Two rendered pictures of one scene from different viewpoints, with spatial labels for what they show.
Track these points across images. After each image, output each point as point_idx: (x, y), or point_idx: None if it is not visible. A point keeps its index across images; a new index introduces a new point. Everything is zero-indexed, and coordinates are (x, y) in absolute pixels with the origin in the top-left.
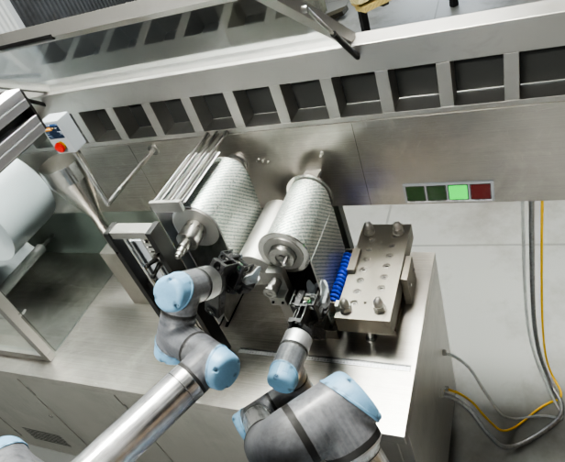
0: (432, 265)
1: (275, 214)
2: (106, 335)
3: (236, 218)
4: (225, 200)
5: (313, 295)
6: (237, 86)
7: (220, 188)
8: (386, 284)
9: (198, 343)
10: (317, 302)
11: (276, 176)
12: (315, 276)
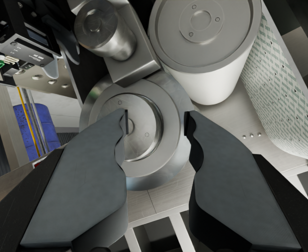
0: None
1: (208, 100)
2: None
3: (277, 104)
4: None
5: (10, 73)
6: None
7: None
8: (20, 76)
9: None
10: None
11: (230, 116)
12: (72, 77)
